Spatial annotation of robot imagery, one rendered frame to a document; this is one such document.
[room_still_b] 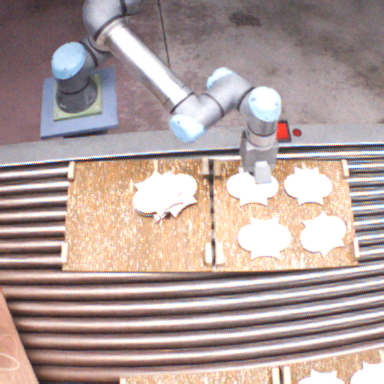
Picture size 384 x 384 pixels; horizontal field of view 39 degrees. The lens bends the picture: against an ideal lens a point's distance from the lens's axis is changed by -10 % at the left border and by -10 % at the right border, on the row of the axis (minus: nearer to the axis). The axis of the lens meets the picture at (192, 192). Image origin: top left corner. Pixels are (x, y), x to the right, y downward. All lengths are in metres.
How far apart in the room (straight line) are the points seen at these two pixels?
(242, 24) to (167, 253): 2.17
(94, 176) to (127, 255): 0.27
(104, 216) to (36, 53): 1.99
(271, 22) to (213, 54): 0.49
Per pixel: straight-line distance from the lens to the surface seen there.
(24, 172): 1.79
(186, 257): 1.57
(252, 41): 3.40
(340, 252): 1.62
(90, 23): 1.41
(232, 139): 1.79
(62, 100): 1.92
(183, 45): 3.34
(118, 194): 1.67
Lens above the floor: 2.37
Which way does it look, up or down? 60 degrees down
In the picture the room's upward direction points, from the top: straight up
